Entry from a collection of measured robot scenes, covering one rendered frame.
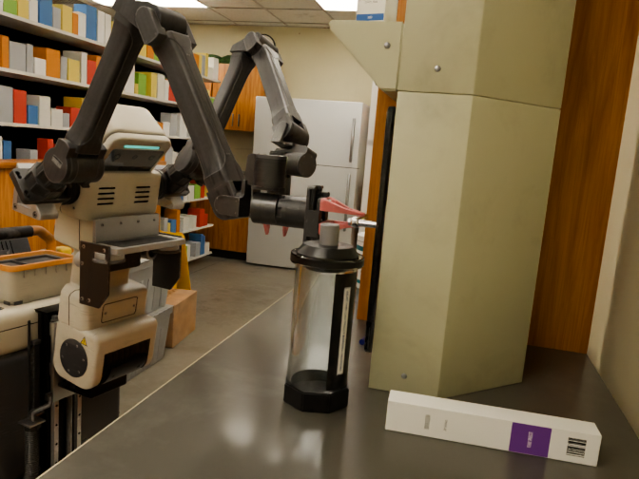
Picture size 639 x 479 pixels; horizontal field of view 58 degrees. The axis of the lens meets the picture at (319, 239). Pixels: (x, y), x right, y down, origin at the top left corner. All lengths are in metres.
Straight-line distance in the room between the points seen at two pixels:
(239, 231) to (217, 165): 5.35
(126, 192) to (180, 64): 0.54
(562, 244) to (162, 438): 0.86
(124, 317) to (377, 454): 1.05
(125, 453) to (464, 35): 0.72
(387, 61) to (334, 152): 5.03
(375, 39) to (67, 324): 1.11
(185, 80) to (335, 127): 4.82
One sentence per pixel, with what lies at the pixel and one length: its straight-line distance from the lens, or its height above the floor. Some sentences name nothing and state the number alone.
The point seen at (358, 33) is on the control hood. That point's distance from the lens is 0.91.
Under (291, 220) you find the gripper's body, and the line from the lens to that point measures 1.01.
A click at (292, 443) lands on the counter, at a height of 0.94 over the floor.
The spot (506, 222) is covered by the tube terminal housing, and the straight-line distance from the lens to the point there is 0.96.
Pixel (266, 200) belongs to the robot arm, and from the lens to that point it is 1.02.
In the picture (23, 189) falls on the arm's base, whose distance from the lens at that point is 1.44.
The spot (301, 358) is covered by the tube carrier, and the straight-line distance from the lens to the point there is 0.84.
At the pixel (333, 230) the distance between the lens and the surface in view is 0.82.
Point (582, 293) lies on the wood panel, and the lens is 1.30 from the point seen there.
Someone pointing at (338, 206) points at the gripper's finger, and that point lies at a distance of 0.99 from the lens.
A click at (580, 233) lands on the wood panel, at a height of 1.19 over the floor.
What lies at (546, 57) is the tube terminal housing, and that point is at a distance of 1.00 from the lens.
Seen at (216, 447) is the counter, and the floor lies 0.94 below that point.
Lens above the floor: 1.32
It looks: 9 degrees down
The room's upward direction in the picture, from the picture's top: 5 degrees clockwise
